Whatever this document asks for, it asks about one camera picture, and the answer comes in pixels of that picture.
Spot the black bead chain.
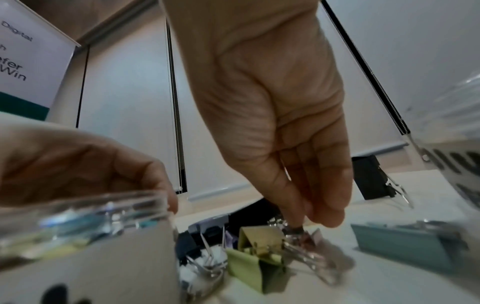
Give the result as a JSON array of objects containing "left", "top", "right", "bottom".
[{"left": 322, "top": 0, "right": 411, "bottom": 136}]

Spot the person's right hand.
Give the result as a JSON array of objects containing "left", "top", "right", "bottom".
[{"left": 160, "top": 0, "right": 354, "bottom": 229}]

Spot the person's left hand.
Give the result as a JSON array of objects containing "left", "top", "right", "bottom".
[{"left": 0, "top": 122, "right": 180, "bottom": 215}]

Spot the clear plastic jar white label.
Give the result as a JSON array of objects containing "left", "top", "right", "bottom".
[{"left": 0, "top": 190, "right": 183, "bottom": 304}]

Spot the clear plastic container black print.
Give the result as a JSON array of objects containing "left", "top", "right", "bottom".
[{"left": 406, "top": 67, "right": 480, "bottom": 210}]

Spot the tan binder clip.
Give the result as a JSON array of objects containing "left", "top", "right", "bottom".
[{"left": 238, "top": 217, "right": 355, "bottom": 287}]

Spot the white poster green band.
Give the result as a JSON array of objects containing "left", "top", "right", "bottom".
[{"left": 0, "top": 0, "right": 82, "bottom": 121}]

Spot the blue binder clip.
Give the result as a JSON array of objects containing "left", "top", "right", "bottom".
[{"left": 350, "top": 221, "right": 471, "bottom": 276}]

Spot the white binder clip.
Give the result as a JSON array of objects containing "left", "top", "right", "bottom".
[{"left": 178, "top": 231, "right": 230, "bottom": 304}]

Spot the green binder clip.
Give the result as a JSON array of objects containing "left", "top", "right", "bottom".
[{"left": 224, "top": 247, "right": 289, "bottom": 295}]

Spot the pink binder clip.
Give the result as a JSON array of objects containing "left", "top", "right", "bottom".
[{"left": 300, "top": 228, "right": 330, "bottom": 249}]

